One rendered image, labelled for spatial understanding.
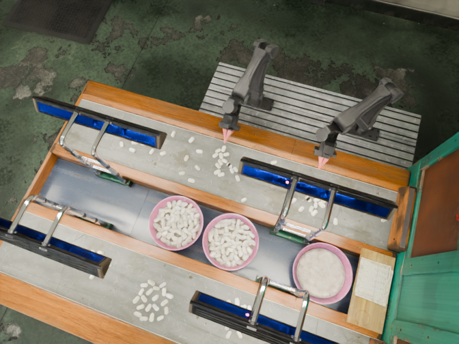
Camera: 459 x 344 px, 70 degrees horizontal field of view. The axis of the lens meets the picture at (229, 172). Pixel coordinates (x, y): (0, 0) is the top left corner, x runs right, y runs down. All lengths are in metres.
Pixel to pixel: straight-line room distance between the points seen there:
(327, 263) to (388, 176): 0.53
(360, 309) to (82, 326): 1.22
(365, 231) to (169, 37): 2.32
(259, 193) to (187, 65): 1.63
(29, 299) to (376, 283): 1.57
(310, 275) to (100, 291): 0.98
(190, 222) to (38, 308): 0.78
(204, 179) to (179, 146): 0.24
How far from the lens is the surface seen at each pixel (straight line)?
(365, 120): 1.79
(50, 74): 3.34
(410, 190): 1.70
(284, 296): 1.58
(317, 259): 1.64
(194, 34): 3.17
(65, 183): 1.99
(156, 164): 1.76
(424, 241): 1.55
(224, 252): 1.60
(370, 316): 1.65
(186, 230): 1.64
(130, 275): 1.68
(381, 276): 1.67
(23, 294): 1.87
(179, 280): 1.62
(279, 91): 1.99
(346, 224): 1.69
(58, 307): 1.79
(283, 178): 1.31
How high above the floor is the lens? 2.33
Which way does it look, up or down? 71 degrees down
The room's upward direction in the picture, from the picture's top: 8 degrees counter-clockwise
